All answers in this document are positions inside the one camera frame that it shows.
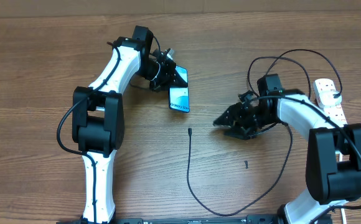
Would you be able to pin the Samsung Galaxy smartphone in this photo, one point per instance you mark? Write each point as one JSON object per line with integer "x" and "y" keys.
{"x": 179, "y": 96}

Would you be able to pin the white power strip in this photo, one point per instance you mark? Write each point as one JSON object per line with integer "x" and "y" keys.
{"x": 325, "y": 90}

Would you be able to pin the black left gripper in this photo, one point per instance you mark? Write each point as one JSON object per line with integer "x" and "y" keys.
{"x": 170, "y": 78}

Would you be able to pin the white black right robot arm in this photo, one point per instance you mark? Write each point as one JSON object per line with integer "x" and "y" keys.
{"x": 333, "y": 166}

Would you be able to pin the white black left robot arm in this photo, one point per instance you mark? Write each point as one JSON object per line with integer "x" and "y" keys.
{"x": 97, "y": 113}

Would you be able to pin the white charger plug adapter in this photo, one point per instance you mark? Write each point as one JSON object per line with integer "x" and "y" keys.
{"x": 329, "y": 98}

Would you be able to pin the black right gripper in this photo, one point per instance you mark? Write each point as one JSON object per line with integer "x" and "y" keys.
{"x": 236, "y": 114}

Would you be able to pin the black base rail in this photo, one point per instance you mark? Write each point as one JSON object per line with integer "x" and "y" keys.
{"x": 249, "y": 219}

